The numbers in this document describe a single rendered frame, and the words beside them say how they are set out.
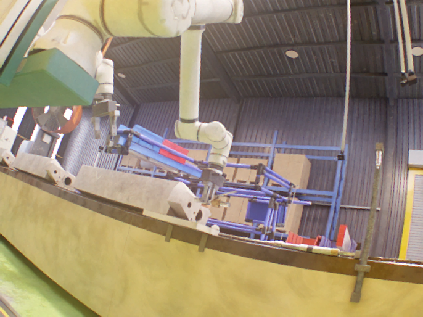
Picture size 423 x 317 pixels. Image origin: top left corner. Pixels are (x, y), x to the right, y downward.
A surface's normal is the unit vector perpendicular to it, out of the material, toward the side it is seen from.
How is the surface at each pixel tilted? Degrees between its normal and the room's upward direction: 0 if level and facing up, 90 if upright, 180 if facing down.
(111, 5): 132
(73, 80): 90
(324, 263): 90
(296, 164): 90
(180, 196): 71
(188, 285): 90
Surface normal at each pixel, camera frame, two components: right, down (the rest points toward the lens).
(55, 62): 0.88, 0.07
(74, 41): 0.68, -0.43
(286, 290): -0.49, -0.39
